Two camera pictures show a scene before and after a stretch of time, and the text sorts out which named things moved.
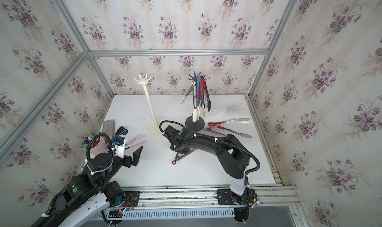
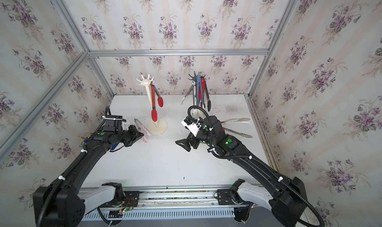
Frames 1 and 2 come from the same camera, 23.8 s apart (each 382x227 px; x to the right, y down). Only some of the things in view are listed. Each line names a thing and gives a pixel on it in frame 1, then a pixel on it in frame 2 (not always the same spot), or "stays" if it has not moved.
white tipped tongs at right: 212,124 stays
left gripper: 128,163 → 134,135
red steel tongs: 178,157 → 160,102
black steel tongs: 209,102 stays
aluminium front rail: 184,196 stays
